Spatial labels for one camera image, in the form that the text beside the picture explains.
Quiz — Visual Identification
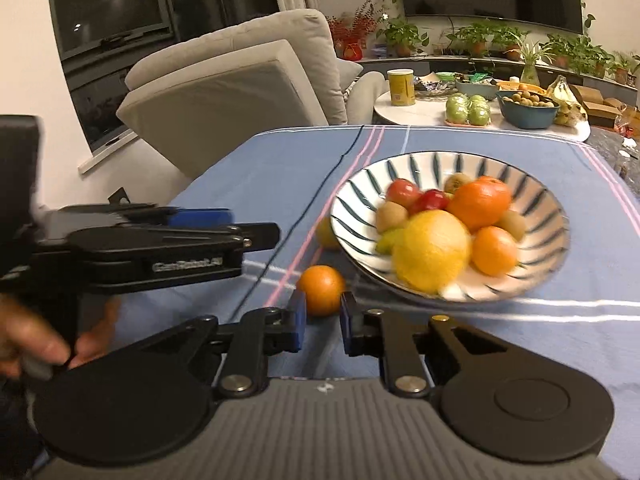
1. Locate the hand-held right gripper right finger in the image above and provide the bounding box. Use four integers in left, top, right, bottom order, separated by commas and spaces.
340, 291, 507, 396

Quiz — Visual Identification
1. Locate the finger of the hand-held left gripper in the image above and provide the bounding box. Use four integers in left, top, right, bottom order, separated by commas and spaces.
60, 204, 235, 231
227, 222, 282, 252

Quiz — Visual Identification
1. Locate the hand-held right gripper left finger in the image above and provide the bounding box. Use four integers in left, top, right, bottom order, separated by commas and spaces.
134, 290, 307, 395

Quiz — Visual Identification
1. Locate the small green mango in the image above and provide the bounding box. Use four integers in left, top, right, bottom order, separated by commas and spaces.
375, 228, 406, 255

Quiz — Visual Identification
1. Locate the large yellow citrus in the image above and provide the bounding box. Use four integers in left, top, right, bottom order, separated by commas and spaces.
391, 209, 472, 295

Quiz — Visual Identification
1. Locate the small red apple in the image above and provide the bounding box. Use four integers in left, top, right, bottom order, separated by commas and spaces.
411, 189, 451, 213

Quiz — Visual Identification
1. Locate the large orange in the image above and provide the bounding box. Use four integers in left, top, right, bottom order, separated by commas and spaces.
446, 176, 513, 233

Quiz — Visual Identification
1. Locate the small brown kiwi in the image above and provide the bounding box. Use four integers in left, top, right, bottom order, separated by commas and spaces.
444, 172, 473, 195

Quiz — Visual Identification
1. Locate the white bowl with leaf stripes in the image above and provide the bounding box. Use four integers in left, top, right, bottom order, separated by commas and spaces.
330, 152, 571, 304

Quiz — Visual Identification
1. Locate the person's left hand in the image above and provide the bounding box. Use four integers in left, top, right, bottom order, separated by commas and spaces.
0, 292, 122, 380

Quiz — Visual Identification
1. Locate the beige armchair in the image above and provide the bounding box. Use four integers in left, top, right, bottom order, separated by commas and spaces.
116, 8, 387, 181

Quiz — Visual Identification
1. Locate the yellow can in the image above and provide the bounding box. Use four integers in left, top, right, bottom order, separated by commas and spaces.
387, 68, 416, 107

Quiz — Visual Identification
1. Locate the white round table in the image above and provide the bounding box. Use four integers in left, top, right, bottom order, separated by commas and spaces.
374, 87, 592, 143

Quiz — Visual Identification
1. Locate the glass dish of snacks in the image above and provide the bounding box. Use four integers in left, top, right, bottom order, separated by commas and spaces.
414, 76, 447, 98

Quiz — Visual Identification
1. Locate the blue striped tablecloth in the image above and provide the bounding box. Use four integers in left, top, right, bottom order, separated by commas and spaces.
111, 124, 640, 466

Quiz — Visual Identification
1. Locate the dark window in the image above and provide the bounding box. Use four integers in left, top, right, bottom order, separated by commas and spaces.
46, 0, 281, 153

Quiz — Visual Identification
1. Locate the red branch arrangement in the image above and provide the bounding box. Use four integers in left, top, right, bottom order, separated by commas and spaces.
326, 2, 382, 61

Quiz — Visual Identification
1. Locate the grey television cabinet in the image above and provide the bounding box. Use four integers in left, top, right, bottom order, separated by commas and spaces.
357, 55, 640, 92

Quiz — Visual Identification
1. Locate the wrapped green apples tray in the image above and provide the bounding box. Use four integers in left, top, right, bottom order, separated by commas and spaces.
445, 94, 492, 127

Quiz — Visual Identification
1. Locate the row of potted plants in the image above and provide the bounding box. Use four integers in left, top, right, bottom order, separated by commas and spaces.
376, 16, 640, 86

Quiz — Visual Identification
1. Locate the grey bowl with snacks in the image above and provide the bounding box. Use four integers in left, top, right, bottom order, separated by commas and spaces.
454, 79, 500, 101

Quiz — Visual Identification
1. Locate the dark blue bowl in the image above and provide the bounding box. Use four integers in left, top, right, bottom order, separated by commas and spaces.
496, 95, 561, 130

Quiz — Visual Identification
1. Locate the pile of longans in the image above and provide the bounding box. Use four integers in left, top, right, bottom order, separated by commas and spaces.
500, 90, 557, 109

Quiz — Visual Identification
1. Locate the yellow basket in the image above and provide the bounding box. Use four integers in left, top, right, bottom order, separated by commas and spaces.
495, 80, 547, 95

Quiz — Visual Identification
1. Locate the glass vase with spider plant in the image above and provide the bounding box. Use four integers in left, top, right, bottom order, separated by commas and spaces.
505, 34, 555, 87

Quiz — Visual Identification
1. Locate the banana bunch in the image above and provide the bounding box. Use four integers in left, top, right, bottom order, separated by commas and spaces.
544, 75, 591, 127

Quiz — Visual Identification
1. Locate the dark marble table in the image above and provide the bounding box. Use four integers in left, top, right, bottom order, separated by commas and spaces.
585, 125, 640, 181

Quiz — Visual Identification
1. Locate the brown cardboard box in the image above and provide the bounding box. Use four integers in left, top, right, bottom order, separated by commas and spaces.
570, 85, 608, 111
585, 97, 640, 128

